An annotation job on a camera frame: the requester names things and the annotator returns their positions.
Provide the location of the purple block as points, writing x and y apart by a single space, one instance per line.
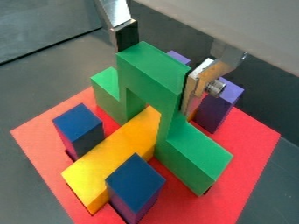
213 109
179 57

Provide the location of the red base board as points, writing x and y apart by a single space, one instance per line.
245 137

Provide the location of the green stepped block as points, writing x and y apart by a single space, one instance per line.
148 78

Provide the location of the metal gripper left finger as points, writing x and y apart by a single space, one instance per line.
120 24

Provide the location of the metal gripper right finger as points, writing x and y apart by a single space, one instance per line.
201 80

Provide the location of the blue block right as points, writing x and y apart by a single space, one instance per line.
80 130

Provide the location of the blue block left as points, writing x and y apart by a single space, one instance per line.
133 186

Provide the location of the purple block right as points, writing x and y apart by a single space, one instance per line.
179 57

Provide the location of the blue block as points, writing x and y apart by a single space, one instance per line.
80 130
133 186

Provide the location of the purple block left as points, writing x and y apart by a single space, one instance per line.
213 109

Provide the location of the yellow long block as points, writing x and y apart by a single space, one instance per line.
85 175

